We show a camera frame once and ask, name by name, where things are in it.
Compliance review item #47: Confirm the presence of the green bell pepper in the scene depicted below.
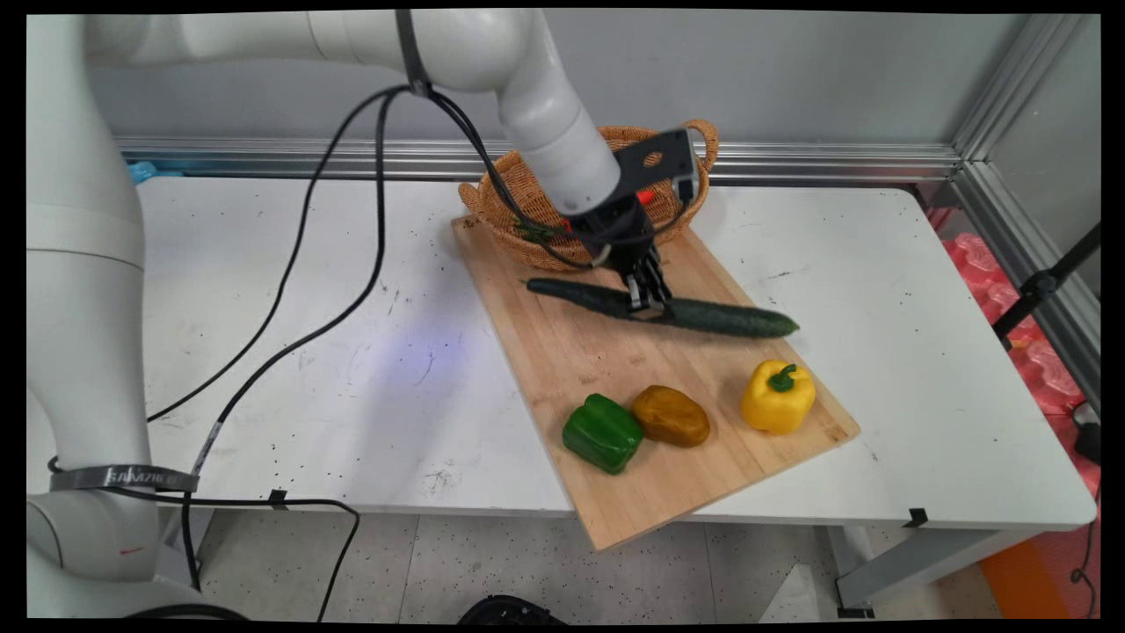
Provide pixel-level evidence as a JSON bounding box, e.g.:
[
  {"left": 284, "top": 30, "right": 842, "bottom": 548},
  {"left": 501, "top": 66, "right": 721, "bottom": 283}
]
[{"left": 562, "top": 393, "right": 645, "bottom": 476}]

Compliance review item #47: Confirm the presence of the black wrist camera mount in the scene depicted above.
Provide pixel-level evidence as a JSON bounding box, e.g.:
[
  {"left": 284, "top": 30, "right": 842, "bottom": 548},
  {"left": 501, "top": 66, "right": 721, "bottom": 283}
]
[{"left": 606, "top": 129, "right": 701, "bottom": 216}]

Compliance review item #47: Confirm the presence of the long dark green cucumber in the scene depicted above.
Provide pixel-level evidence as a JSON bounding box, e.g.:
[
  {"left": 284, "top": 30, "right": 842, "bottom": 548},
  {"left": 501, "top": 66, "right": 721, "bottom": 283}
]
[{"left": 526, "top": 277, "right": 801, "bottom": 339}]

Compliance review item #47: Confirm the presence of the red chili with green stem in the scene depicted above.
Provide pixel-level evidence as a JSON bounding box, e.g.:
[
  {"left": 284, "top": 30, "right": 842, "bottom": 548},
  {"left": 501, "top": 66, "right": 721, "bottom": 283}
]
[{"left": 514, "top": 186, "right": 658, "bottom": 244}]

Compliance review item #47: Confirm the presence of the long aluminium frame rail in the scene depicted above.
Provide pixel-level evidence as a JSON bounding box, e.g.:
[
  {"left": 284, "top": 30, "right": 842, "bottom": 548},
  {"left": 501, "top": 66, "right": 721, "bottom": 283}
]
[{"left": 114, "top": 134, "right": 963, "bottom": 186}]

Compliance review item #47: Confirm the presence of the black arm cable strap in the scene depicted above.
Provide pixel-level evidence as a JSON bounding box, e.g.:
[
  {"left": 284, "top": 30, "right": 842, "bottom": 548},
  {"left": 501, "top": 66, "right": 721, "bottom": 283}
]
[{"left": 395, "top": 9, "right": 433, "bottom": 98}]

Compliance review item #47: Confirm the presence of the black power adapter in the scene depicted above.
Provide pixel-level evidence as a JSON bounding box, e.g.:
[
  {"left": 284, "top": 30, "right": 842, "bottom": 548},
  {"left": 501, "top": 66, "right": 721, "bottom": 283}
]
[{"left": 1072, "top": 403, "right": 1101, "bottom": 465}]

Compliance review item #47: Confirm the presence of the gray velcro strap with print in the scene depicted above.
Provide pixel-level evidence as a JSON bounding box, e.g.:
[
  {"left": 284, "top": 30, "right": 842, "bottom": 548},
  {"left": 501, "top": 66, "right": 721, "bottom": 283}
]
[{"left": 48, "top": 463, "right": 201, "bottom": 494}]

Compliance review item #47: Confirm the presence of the gray table leg frame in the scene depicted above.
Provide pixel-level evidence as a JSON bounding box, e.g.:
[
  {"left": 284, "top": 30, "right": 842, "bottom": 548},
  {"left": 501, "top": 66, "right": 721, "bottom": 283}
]
[{"left": 826, "top": 526, "right": 1047, "bottom": 619}]

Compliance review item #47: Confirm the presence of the black tripod stand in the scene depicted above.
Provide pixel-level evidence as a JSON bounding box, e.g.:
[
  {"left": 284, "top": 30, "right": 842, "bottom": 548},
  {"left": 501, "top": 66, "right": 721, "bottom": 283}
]
[{"left": 991, "top": 224, "right": 1101, "bottom": 351}]

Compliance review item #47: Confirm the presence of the wooden cutting board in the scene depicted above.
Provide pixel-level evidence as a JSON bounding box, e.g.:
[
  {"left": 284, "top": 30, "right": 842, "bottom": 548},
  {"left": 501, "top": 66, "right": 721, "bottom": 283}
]
[{"left": 452, "top": 214, "right": 862, "bottom": 553}]

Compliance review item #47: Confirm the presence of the thin black cable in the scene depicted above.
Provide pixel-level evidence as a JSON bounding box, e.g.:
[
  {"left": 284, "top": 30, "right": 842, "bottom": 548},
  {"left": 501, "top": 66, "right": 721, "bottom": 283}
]
[{"left": 145, "top": 86, "right": 410, "bottom": 424}]

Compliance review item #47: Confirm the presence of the woven wicker basket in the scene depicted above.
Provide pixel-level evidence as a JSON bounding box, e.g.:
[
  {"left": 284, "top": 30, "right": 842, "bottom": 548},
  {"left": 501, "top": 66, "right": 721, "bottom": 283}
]
[{"left": 459, "top": 120, "right": 721, "bottom": 272}]

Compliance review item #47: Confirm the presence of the aluminium frame post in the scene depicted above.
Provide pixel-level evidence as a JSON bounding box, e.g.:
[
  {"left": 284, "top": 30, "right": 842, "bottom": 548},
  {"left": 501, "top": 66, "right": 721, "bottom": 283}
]
[{"left": 952, "top": 13, "right": 1091, "bottom": 168}]

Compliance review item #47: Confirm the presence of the brown potato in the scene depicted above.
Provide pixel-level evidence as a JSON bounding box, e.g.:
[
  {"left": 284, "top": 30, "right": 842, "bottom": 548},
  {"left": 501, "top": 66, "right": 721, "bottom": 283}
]
[{"left": 631, "top": 384, "right": 712, "bottom": 448}]

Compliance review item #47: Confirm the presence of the thick black cable with tag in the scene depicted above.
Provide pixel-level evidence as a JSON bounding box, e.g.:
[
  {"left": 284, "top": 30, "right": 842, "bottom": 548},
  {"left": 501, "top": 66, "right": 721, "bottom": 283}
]
[{"left": 180, "top": 84, "right": 616, "bottom": 592}]

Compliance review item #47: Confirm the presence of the orange floor mat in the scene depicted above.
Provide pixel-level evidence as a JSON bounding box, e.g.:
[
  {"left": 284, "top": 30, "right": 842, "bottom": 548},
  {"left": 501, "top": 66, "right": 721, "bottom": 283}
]
[{"left": 978, "top": 519, "right": 1101, "bottom": 621}]

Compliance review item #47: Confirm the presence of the yellow bell pepper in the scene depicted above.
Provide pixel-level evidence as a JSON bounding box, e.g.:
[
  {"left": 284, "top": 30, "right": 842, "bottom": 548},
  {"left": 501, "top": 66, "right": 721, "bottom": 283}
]
[{"left": 741, "top": 359, "right": 817, "bottom": 436}]

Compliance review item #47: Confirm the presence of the pink bubble mat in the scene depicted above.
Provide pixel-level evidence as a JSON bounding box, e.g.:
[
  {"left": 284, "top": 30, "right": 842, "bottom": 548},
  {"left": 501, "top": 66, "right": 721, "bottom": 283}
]
[{"left": 927, "top": 207, "right": 1101, "bottom": 502}]

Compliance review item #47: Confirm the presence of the black round floor object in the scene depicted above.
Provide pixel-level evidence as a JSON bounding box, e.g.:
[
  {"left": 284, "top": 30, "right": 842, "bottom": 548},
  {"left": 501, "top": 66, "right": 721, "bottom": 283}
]
[{"left": 457, "top": 595, "right": 568, "bottom": 625}]

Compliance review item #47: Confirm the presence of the short aluminium frame rail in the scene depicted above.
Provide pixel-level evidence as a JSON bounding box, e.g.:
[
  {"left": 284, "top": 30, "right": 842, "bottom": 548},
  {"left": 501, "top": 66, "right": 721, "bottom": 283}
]
[{"left": 954, "top": 163, "right": 1101, "bottom": 414}]

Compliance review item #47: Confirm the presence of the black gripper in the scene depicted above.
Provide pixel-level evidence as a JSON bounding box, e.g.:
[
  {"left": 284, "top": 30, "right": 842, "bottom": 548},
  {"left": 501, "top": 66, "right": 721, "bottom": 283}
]
[{"left": 562, "top": 195, "right": 676, "bottom": 316}]

